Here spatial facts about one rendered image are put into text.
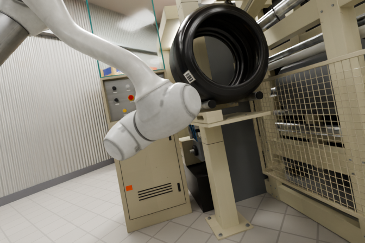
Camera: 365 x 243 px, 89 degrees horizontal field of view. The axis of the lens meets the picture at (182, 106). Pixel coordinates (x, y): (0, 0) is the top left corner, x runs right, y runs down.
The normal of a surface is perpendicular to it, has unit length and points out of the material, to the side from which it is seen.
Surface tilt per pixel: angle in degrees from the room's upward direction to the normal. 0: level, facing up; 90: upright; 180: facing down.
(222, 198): 90
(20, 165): 90
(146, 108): 99
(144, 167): 90
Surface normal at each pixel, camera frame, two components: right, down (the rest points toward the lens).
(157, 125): -0.40, 0.44
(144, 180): 0.22, -0.05
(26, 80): 0.78, -0.15
